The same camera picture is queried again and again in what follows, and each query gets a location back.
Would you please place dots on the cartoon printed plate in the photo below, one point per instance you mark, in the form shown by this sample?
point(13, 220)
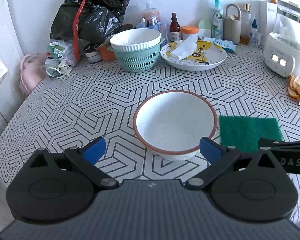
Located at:
point(207, 56)

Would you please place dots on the light green tube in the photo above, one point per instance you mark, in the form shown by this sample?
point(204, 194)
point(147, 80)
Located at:
point(204, 29)

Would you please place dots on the clear bottle gold cap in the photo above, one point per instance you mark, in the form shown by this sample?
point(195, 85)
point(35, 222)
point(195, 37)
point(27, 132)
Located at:
point(246, 23)

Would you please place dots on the teal colander basket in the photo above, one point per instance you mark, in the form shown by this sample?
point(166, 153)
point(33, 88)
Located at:
point(139, 60)

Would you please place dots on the blue wet wipes pack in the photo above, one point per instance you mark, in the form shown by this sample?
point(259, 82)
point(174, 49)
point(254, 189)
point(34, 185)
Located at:
point(228, 46)

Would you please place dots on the pink bag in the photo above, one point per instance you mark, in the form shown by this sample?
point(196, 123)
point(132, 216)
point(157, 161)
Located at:
point(31, 72)

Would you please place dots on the green scouring pad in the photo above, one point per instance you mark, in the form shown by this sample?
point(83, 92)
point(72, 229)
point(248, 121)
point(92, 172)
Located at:
point(244, 132)

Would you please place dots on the orange peels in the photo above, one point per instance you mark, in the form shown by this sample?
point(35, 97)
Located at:
point(294, 87)

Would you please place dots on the beige handled container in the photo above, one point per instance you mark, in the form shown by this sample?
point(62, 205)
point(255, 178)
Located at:
point(232, 25)

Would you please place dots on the small white black jar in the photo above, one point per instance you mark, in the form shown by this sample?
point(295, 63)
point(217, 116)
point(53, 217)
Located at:
point(92, 53)

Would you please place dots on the teal spray bottle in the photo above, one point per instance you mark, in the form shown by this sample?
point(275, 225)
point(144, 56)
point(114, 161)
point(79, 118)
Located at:
point(217, 21)

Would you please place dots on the crumpled wrappers pile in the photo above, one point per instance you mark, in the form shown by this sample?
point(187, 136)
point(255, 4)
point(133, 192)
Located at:
point(60, 59)

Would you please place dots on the blue organizer holder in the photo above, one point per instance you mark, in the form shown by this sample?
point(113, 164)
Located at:
point(153, 23)

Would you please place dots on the small blue cap dropper bottle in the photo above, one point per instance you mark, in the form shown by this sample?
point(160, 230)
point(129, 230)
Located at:
point(253, 33)

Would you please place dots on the brown glass bottle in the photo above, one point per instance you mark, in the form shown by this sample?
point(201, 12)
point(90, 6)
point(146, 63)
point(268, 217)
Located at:
point(175, 34)

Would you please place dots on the white box package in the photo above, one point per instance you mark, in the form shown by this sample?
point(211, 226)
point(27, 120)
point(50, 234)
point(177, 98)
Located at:
point(280, 18)

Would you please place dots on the white tissue paper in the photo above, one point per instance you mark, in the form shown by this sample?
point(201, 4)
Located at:
point(186, 48)

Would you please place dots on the black garbage bag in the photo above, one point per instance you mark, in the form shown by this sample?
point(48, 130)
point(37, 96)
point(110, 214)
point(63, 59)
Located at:
point(98, 19)

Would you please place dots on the orange lid jar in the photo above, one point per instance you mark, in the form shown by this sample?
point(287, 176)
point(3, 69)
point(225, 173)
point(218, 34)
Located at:
point(188, 31)

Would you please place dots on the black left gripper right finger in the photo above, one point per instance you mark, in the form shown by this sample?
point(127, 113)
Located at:
point(221, 159)

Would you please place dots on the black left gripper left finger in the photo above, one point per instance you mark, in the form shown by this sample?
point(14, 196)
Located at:
point(85, 159)

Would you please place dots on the white electric appliance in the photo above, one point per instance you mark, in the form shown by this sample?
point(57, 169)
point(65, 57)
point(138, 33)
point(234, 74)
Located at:
point(282, 55)

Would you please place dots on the white bowl brown rim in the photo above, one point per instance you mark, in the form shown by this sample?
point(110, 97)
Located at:
point(171, 123)

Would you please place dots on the white ribbed bowl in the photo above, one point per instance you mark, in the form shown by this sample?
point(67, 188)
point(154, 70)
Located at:
point(135, 39)

